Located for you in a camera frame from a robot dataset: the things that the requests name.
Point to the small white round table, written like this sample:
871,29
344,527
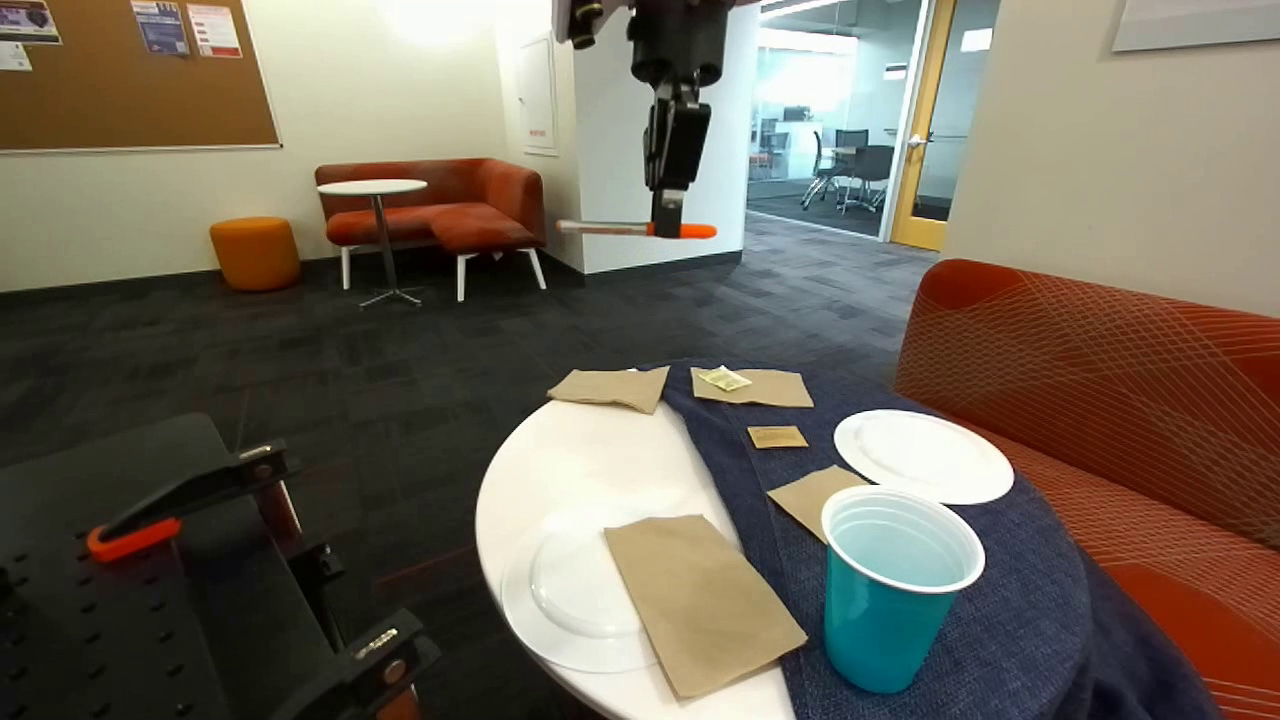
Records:
372,194

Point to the yellowish condiment packet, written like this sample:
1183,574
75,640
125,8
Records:
724,378

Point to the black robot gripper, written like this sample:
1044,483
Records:
675,142

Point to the white round side table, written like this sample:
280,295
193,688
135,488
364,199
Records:
630,465

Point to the orange patterned sofa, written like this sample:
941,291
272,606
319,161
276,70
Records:
1149,425

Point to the blue denim cloth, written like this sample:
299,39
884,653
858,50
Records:
1039,636

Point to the teal plastic cup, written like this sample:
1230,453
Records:
889,580

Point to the orange round ottoman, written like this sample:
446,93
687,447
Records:
257,254

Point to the white ceramic plate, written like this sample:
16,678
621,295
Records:
572,606

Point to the orange and grey marker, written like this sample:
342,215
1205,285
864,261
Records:
636,229

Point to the small brown paper square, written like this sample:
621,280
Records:
778,439

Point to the brown napkin near cup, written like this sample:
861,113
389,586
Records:
809,495

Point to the large brown paper napkin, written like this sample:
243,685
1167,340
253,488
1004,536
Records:
707,610

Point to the orange clamp handle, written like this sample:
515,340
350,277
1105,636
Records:
109,548

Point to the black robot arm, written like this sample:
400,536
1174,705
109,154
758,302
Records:
677,50

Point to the white paper plate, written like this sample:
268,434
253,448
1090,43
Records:
927,453

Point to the brown napkin at table edge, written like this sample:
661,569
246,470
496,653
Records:
627,385

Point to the orange armchair sofa background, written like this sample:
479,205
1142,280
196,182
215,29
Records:
472,205

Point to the brown napkin with packet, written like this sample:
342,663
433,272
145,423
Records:
769,385

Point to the cork bulletin board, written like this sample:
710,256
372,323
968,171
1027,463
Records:
130,75

